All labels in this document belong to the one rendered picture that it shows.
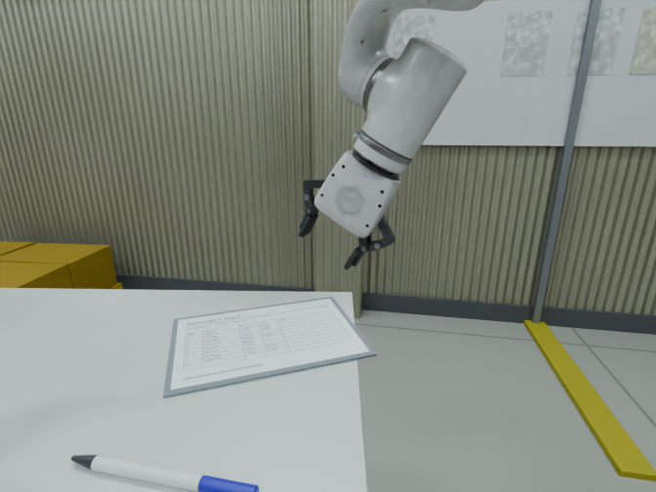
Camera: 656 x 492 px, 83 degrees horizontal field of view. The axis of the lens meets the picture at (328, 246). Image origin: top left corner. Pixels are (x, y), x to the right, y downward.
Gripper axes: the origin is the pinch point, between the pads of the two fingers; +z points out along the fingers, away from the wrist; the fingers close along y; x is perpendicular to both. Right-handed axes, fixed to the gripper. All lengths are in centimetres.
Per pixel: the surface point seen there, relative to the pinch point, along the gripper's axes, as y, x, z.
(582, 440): 109, 98, 53
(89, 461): 1.7, -40.8, 4.6
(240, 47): -139, 153, 0
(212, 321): -3.4, -20.9, 7.5
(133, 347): -7.2, -28.4, 10.2
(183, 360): -1.0, -28.6, 6.4
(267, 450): 11.3, -34.5, 0.1
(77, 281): -142, 82, 158
